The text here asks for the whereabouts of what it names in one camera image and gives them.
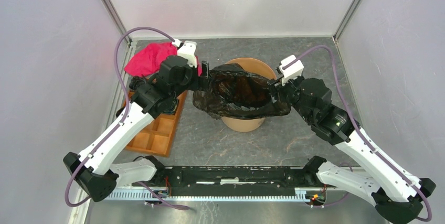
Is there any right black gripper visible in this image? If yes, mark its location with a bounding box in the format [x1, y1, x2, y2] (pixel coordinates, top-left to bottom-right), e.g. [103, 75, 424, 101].
[266, 71, 313, 122]

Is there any black trash bag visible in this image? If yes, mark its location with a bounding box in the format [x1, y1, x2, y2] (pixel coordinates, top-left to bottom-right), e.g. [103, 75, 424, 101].
[193, 63, 291, 120]

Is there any orange trash bin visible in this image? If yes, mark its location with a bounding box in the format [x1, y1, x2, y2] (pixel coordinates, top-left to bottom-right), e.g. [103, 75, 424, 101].
[220, 57, 278, 133]

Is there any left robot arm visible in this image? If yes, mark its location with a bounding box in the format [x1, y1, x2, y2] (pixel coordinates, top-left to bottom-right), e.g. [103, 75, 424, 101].
[63, 56, 209, 202]

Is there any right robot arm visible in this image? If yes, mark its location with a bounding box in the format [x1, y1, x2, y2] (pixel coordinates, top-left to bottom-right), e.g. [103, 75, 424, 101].
[268, 77, 436, 223]

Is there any black bag roll right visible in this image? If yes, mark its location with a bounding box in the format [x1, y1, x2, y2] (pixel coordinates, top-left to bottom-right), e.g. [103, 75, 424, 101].
[163, 99, 179, 115]

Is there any red cloth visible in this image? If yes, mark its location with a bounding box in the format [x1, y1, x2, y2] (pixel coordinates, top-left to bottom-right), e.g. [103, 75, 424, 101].
[124, 42, 201, 77]

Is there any orange compartment tray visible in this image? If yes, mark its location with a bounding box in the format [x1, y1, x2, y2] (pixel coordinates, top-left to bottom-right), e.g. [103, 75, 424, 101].
[125, 91, 187, 157]

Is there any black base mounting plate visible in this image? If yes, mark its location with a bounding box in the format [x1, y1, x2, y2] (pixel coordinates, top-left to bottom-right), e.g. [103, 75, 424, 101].
[144, 166, 324, 197]

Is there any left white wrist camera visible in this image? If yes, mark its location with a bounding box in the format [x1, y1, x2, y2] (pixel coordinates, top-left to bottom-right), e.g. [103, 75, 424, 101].
[171, 39, 198, 68]

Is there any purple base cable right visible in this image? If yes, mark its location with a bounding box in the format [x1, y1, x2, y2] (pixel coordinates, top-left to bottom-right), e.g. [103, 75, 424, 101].
[311, 162, 354, 209]

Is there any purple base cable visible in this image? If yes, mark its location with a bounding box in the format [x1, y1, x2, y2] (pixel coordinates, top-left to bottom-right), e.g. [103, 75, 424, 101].
[311, 162, 354, 209]
[137, 181, 191, 211]

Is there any right aluminium corner post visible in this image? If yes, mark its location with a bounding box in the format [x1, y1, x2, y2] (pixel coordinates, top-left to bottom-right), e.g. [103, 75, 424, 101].
[332, 0, 362, 44]

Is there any aluminium corner post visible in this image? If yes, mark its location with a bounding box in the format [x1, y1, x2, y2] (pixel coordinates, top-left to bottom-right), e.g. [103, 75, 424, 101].
[332, 0, 362, 44]
[101, 0, 127, 35]

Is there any left aluminium corner post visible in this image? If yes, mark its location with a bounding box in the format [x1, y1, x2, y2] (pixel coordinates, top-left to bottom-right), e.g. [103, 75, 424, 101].
[101, 0, 127, 35]

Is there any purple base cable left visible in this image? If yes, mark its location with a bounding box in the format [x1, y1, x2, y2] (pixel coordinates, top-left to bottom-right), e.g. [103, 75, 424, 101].
[137, 181, 191, 211]

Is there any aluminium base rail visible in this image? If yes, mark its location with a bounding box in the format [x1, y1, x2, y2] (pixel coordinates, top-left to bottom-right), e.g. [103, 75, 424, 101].
[104, 165, 371, 203]

